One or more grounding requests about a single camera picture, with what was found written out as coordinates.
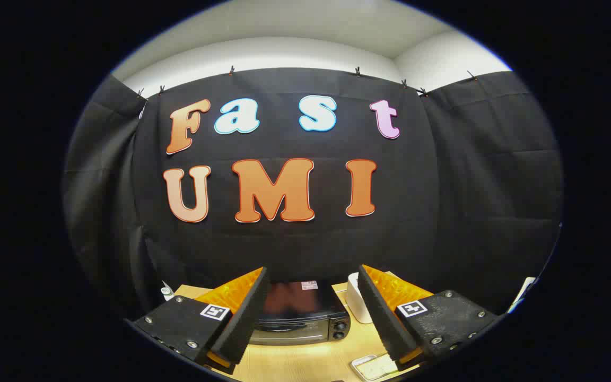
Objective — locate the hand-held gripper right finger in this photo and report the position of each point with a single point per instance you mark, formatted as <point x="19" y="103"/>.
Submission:
<point x="382" y="318"/>

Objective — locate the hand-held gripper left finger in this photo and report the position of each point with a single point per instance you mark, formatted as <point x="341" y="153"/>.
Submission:
<point x="247" y="313"/>

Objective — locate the black toaster oven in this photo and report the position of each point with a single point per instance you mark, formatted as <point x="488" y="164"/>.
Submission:
<point x="300" y="318"/>

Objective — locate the white pop-up toaster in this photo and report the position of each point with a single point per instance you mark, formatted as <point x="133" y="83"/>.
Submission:
<point x="357" y="302"/>

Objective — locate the white rectangular plate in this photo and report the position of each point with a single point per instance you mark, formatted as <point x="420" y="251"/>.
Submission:
<point x="356" y="363"/>

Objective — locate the white bottle green label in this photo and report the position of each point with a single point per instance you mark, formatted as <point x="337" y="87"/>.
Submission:
<point x="166" y="292"/>

